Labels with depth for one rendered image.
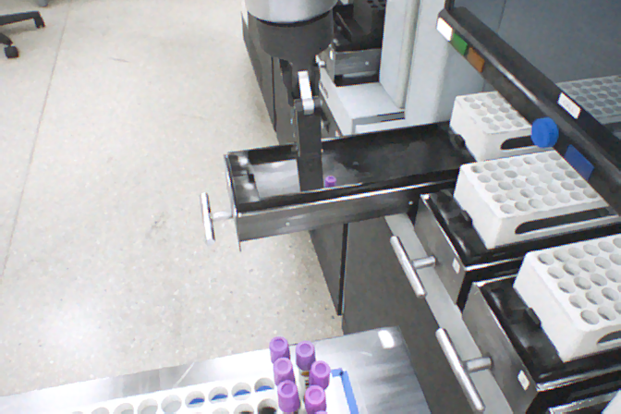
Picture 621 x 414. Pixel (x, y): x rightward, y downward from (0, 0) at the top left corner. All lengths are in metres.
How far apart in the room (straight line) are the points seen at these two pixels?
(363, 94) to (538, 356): 0.64
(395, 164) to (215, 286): 0.98
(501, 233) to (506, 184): 0.07
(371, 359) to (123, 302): 1.22
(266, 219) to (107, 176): 1.47
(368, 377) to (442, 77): 0.48
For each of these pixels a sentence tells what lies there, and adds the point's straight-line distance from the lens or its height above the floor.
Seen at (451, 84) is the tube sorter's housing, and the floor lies 0.87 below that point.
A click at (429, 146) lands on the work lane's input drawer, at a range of 0.82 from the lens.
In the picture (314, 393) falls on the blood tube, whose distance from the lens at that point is 0.40.
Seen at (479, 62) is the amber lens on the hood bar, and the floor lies 0.98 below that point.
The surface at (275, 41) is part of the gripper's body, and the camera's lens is 0.51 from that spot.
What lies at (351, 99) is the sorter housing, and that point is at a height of 0.73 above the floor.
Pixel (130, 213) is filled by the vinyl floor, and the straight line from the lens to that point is 1.94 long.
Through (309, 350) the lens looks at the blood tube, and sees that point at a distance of 0.41.
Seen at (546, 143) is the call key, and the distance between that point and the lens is 0.57.
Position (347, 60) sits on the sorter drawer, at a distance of 1.07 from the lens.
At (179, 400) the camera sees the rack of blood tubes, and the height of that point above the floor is 0.87.
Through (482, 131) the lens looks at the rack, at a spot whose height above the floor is 0.86.
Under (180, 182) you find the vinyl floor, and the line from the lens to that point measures 2.02.
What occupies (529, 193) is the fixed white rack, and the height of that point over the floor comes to 0.86.
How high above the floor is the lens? 1.29
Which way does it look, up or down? 41 degrees down
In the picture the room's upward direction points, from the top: straight up
